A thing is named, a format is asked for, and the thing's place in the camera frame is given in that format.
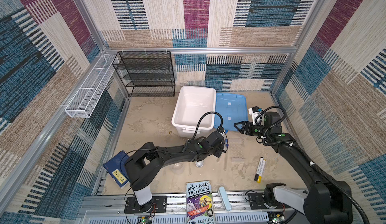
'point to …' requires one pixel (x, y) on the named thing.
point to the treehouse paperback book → (199, 203)
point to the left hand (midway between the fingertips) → (221, 144)
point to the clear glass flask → (178, 169)
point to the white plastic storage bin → (192, 103)
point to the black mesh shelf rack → (146, 73)
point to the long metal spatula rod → (170, 132)
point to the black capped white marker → (257, 175)
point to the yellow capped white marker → (261, 172)
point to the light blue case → (223, 195)
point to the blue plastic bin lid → (230, 109)
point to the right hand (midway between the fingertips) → (238, 127)
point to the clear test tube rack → (237, 152)
